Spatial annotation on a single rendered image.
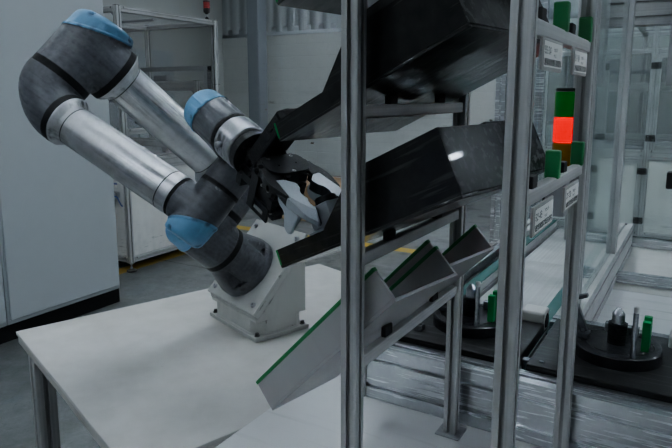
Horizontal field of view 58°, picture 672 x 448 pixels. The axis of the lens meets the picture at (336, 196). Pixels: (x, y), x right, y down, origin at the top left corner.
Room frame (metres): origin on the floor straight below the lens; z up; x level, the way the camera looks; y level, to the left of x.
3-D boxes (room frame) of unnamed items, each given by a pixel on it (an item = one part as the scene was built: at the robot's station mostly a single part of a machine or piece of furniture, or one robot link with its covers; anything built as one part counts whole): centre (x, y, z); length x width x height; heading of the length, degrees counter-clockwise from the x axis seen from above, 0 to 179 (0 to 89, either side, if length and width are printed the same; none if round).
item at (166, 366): (1.36, 0.18, 0.84); 0.90 x 0.70 x 0.03; 130
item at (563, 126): (1.20, -0.46, 1.33); 0.05 x 0.05 x 0.05
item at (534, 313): (1.13, -0.39, 0.97); 0.05 x 0.05 x 0.04; 59
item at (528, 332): (1.10, -0.26, 0.96); 0.24 x 0.24 x 0.02; 59
